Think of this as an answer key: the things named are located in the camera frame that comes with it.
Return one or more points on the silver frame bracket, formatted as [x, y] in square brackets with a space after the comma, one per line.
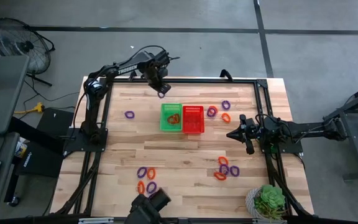
[278, 222]
[95, 220]

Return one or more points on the white woven plant pot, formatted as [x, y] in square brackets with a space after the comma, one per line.
[251, 202]

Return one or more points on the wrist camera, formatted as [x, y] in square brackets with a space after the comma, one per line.
[163, 59]
[255, 130]

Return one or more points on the black caster wheel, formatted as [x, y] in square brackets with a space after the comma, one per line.
[15, 201]

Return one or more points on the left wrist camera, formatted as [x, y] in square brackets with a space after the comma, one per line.
[163, 59]

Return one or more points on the yellow power plug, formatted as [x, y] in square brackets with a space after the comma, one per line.
[38, 108]

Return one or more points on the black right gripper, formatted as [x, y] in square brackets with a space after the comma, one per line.
[251, 147]

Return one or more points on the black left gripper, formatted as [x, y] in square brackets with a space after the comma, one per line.
[155, 74]

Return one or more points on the black floor case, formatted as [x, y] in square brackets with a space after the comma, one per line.
[56, 124]

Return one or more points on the red plastic basket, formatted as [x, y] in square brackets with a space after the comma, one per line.
[193, 119]

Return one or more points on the green succulent plant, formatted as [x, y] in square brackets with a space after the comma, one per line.
[270, 197]

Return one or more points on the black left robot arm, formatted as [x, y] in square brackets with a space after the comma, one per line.
[126, 69]

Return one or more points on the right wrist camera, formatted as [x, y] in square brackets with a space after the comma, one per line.
[255, 130]

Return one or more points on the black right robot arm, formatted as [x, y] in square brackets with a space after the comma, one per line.
[306, 129]

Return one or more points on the black aluminium rig frame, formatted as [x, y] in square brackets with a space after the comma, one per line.
[182, 80]

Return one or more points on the white wipes container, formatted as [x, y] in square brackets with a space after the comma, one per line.
[20, 151]

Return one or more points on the black floor fan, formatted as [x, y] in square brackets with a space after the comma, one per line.
[26, 46]

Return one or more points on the green plastic basket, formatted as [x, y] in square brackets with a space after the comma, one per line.
[165, 127]

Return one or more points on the black metal stand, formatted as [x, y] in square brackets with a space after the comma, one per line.
[357, 143]

